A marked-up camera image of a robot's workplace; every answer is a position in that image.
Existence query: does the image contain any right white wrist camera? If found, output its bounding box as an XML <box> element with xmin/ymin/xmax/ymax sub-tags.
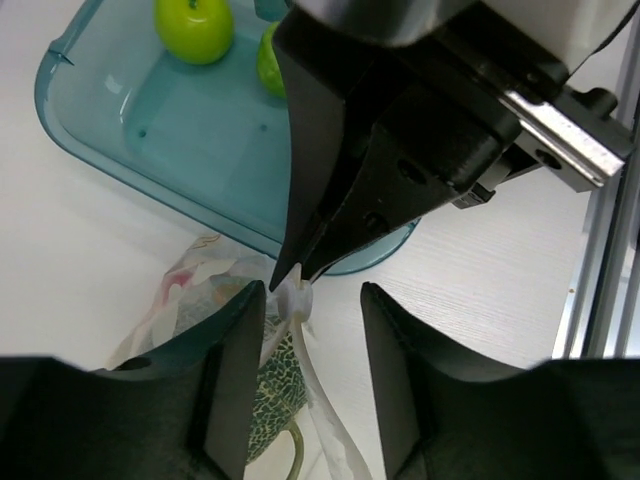
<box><xmin>295</xmin><ymin>0</ymin><xmax>636</xmax><ymax>72</ymax></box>

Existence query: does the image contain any clear dotted zip bag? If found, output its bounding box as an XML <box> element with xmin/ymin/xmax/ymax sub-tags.
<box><xmin>106</xmin><ymin>234</ymin><xmax>371</xmax><ymax>479</ymax></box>

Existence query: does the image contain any light green bumpy fruit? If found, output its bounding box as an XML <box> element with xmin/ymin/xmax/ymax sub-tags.
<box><xmin>256</xmin><ymin>21</ymin><xmax>286</xmax><ymax>98</ymax></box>

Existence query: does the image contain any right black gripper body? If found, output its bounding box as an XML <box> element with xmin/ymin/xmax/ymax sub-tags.
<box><xmin>289</xmin><ymin>0</ymin><xmax>634</xmax><ymax>209</ymax></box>

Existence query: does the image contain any right aluminium frame post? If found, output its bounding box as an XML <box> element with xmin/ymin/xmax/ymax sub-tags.
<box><xmin>552</xmin><ymin>34</ymin><xmax>640</xmax><ymax>359</ymax></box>

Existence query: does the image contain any green apple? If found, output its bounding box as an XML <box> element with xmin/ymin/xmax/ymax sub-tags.
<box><xmin>153</xmin><ymin>0</ymin><xmax>234</xmax><ymax>65</ymax></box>

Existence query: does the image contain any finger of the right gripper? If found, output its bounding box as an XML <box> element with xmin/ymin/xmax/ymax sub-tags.
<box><xmin>270</xmin><ymin>7</ymin><xmax>350</xmax><ymax>289</ymax></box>
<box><xmin>303</xmin><ymin>84</ymin><xmax>521</xmax><ymax>280</ymax></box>

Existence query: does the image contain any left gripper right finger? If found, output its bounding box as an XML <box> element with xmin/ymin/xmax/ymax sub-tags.
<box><xmin>360</xmin><ymin>283</ymin><xmax>639</xmax><ymax>479</ymax></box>

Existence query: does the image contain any teal plastic tray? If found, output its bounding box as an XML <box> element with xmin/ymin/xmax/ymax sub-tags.
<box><xmin>33</xmin><ymin>0</ymin><xmax>421</xmax><ymax>277</ymax></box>

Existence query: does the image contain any wrinkled red fruit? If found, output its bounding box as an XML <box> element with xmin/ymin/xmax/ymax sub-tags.
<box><xmin>155</xmin><ymin>268</ymin><xmax>193</xmax><ymax>307</ymax></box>

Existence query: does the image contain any green netted melon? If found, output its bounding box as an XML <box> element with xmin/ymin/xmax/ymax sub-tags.
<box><xmin>173</xmin><ymin>278</ymin><xmax>307</xmax><ymax>479</ymax></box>

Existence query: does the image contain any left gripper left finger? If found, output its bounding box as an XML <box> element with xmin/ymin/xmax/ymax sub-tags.
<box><xmin>1</xmin><ymin>281</ymin><xmax>265</xmax><ymax>479</ymax></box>

